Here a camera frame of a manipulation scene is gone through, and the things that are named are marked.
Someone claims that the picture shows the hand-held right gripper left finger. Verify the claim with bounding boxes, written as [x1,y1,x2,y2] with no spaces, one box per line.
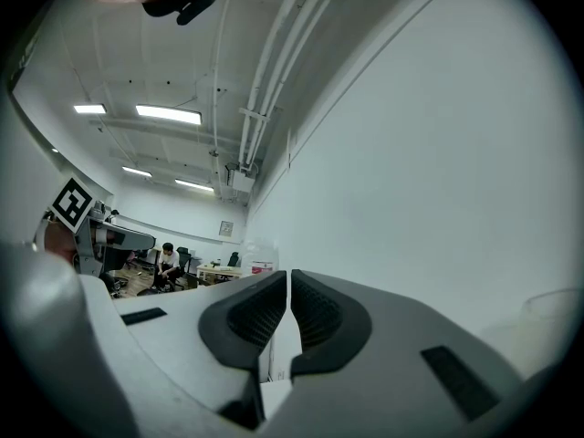
[111,269,288,432]

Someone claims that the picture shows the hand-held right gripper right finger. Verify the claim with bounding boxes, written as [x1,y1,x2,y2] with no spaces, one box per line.
[263,269,525,438]

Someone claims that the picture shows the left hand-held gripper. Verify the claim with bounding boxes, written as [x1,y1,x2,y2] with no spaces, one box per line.
[47,174,157,277]

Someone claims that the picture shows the teal book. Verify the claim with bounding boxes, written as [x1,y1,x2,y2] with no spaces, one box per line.
[258,269,303,422]

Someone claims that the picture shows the person's left forearm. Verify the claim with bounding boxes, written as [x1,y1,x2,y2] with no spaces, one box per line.
[44,220,77,266]

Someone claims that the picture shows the light wooden desk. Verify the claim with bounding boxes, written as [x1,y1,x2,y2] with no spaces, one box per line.
[195,263,244,283]

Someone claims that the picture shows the large water bottle red label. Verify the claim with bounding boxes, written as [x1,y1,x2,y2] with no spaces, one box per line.
[240,238,280,276]

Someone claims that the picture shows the white ceiling box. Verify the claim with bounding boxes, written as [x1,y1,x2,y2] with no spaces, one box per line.
[230,171,256,194]

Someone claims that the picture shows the white ceiling pipes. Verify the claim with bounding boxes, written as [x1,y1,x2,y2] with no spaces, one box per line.
[237,0,355,169]

